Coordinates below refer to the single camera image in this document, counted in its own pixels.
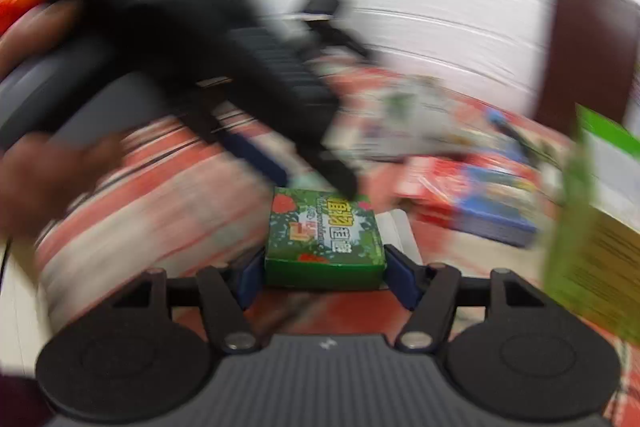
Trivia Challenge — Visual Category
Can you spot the orange object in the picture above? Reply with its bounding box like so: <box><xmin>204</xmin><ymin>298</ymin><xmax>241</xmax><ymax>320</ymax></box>
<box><xmin>0</xmin><ymin>0</ymin><xmax>50</xmax><ymax>35</ymax></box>

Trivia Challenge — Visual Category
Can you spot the large green cardboard box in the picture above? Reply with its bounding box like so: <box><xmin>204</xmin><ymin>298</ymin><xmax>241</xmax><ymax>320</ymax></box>
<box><xmin>544</xmin><ymin>103</ymin><xmax>640</xmax><ymax>344</ymax></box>

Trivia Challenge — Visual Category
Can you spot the brown board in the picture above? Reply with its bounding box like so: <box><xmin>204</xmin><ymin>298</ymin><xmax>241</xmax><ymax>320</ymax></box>
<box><xmin>532</xmin><ymin>0</ymin><xmax>640</xmax><ymax>142</ymax></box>

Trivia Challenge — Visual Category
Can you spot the white flat object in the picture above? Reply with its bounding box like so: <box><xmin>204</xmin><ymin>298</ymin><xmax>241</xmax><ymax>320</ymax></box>
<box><xmin>375</xmin><ymin>208</ymin><xmax>423</xmax><ymax>264</ymax></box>

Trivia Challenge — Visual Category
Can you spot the person's left hand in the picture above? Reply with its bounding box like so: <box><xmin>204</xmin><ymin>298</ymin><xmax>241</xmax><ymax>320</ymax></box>
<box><xmin>0</xmin><ymin>1</ymin><xmax>127</xmax><ymax>239</ymax></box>

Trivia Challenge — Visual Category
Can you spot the dark blue object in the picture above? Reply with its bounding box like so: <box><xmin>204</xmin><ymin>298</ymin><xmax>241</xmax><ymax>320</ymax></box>
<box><xmin>485</xmin><ymin>107</ymin><xmax>538</xmax><ymax>162</ymax></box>

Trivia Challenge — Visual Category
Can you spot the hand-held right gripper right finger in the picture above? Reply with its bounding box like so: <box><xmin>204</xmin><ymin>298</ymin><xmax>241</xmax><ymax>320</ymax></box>
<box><xmin>382</xmin><ymin>244</ymin><xmax>547</xmax><ymax>353</ymax></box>

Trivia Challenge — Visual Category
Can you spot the red and blue packet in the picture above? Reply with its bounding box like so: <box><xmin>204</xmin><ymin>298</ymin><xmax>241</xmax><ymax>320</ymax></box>
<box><xmin>392</xmin><ymin>154</ymin><xmax>541</xmax><ymax>249</ymax></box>

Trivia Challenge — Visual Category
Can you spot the small green printed box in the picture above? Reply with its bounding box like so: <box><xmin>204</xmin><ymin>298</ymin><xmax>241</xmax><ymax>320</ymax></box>
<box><xmin>263</xmin><ymin>188</ymin><xmax>387</xmax><ymax>290</ymax></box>

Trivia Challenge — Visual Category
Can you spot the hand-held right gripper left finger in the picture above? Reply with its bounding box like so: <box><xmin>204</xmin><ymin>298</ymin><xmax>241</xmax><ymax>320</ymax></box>
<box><xmin>107</xmin><ymin>251</ymin><xmax>267</xmax><ymax>354</ymax></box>

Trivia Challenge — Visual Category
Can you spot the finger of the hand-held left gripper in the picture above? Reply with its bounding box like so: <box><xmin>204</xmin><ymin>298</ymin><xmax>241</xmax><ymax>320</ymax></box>
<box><xmin>272</xmin><ymin>107</ymin><xmax>360</xmax><ymax>202</ymax></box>
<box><xmin>197</xmin><ymin>104</ymin><xmax>290</xmax><ymax>188</ymax></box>

